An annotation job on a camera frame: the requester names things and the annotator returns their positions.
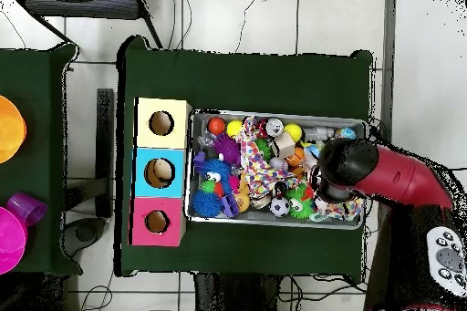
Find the crushed bottle with blue label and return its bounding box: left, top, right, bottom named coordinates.
left=304, top=142, right=324, bottom=161

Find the dark office chair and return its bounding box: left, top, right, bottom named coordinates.
left=21, top=0, right=163, bottom=49

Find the wide polka dot cloth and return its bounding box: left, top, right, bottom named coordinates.
left=309, top=193, right=366, bottom=223

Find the small soccer ball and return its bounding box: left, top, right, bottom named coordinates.
left=269, top=196, right=292, bottom=218

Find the wooden box with three holes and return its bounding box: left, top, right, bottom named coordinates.
left=128, top=97, right=193, bottom=247

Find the orange ball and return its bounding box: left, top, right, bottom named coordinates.
left=207, top=116, right=227, bottom=136

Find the silver topped drink can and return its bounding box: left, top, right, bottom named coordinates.
left=265, top=117, right=285, bottom=138

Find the purple plastic cup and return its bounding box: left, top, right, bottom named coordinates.
left=5, top=192, right=48, bottom=227

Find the green side table cloth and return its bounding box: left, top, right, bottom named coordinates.
left=0, top=42, right=83, bottom=277

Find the magenta plastic bowl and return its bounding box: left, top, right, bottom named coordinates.
left=0, top=206, right=28, bottom=275

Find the orange plastic bowl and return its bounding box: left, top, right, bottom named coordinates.
left=0, top=94, right=27, bottom=165

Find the dark green table cloth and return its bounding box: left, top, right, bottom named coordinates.
left=115, top=35, right=374, bottom=283

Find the yellow ball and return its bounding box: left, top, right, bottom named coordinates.
left=283, top=122, right=304, bottom=143
left=225, top=119, right=244, bottom=140

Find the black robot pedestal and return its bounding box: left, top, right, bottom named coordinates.
left=192, top=272, right=284, bottom=311

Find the small orange basketball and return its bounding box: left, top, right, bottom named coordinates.
left=285, top=146, right=306, bottom=167

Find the plain wooden block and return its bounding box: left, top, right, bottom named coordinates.
left=274, top=130, right=296, bottom=160

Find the purple spiky rubber ball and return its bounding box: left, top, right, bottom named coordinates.
left=212, top=132, right=243, bottom=166

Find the shallow mesh bin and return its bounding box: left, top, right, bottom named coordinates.
left=185, top=109, right=368, bottom=231

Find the long polka dot cloth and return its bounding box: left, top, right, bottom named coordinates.
left=236, top=115, right=311, bottom=199

